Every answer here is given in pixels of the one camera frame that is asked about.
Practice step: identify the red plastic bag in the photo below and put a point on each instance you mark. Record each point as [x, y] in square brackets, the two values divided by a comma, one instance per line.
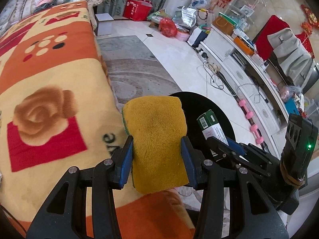
[168, 27]

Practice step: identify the white cabinet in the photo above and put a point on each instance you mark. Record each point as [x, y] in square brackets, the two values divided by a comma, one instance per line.
[239, 79]

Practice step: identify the brown box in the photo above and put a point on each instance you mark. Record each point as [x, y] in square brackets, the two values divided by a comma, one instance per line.
[225, 25]

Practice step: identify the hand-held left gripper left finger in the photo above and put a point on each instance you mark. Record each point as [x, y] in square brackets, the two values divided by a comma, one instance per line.
[127, 159]

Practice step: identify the orange floral blanket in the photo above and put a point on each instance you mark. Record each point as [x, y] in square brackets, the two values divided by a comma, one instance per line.
[49, 79]

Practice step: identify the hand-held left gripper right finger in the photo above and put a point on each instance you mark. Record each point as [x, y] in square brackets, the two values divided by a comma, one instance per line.
[188, 161]

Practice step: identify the orange box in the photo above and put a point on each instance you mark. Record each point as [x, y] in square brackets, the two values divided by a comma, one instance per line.
[244, 45]

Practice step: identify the red wall ornament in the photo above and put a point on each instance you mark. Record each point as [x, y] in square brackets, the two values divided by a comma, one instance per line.
[310, 18]

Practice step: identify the red paper bag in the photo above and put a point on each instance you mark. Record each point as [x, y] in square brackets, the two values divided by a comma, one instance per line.
[137, 10]

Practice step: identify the silver foil bag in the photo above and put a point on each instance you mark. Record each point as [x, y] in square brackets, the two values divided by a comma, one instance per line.
[189, 17]

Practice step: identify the white and navy appliance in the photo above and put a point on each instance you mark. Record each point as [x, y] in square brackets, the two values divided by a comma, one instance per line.
[197, 37]

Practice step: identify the pink dumbbell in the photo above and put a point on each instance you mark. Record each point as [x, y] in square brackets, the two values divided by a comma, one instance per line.
[245, 108]
[256, 133]

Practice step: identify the black round bin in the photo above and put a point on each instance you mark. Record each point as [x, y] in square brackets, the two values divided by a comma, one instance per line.
[199, 104]

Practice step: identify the pink tin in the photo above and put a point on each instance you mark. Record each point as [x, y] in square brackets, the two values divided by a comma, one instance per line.
[184, 35]

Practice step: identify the grey backpack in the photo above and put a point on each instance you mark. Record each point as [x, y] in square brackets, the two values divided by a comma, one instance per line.
[291, 57]

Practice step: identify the yellow sponge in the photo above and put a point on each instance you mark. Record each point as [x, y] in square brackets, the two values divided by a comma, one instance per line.
[157, 142]

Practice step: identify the red cloth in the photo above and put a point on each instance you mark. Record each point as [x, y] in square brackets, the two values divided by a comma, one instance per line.
[270, 32]

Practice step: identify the green and white carton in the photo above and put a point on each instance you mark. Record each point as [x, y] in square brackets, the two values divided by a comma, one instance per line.
[210, 125]

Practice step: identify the white plastic bag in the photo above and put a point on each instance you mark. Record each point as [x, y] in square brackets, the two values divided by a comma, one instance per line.
[198, 1]

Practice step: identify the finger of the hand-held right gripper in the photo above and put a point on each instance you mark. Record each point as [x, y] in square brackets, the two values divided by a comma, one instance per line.
[220, 151]
[235, 145]

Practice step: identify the blue box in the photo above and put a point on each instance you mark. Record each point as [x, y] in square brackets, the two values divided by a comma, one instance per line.
[291, 107]

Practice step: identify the grey box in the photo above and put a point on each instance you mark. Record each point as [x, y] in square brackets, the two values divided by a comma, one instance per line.
[104, 23]

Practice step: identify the clear acrylic shelf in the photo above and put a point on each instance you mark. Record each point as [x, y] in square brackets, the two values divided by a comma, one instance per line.
[254, 0]

